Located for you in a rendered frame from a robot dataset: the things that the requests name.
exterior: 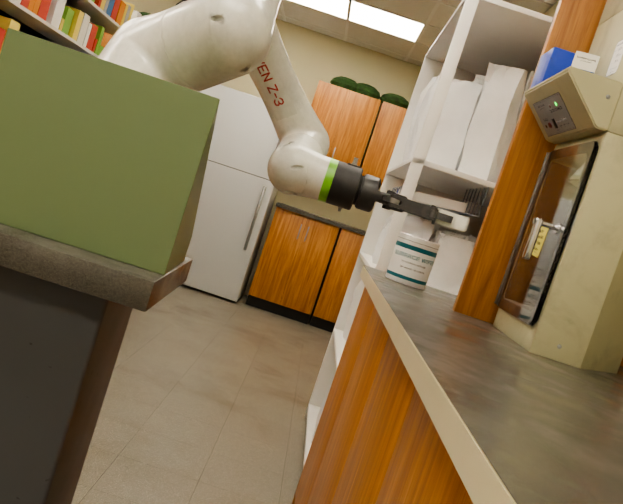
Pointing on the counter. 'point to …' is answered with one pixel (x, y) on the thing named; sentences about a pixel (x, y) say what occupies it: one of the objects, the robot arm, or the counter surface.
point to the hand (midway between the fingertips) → (450, 220)
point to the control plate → (554, 114)
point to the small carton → (585, 61)
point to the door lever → (537, 235)
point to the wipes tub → (412, 260)
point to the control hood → (579, 101)
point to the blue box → (552, 64)
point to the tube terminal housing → (602, 225)
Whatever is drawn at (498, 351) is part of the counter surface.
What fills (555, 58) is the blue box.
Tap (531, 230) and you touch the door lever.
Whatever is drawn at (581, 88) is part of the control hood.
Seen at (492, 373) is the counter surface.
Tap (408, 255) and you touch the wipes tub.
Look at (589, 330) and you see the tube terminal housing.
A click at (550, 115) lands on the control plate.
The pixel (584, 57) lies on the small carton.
